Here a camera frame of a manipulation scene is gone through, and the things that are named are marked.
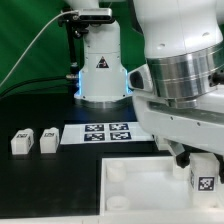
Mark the mounted grey camera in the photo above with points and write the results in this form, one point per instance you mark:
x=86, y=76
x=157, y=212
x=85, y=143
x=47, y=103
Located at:
x=98, y=15

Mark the white sheet with tags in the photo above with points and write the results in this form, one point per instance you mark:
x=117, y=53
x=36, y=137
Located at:
x=104, y=133

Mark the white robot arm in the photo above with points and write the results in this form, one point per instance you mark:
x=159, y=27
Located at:
x=178, y=93

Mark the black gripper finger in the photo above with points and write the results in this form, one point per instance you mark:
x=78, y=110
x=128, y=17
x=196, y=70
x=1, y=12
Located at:
x=221, y=168
x=176, y=149

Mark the black camera stand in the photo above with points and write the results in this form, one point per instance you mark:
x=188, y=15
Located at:
x=71, y=43

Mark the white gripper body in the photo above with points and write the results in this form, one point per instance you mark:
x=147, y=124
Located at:
x=193, y=127

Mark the white square table top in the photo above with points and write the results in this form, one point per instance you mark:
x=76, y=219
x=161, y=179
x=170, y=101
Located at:
x=146, y=190

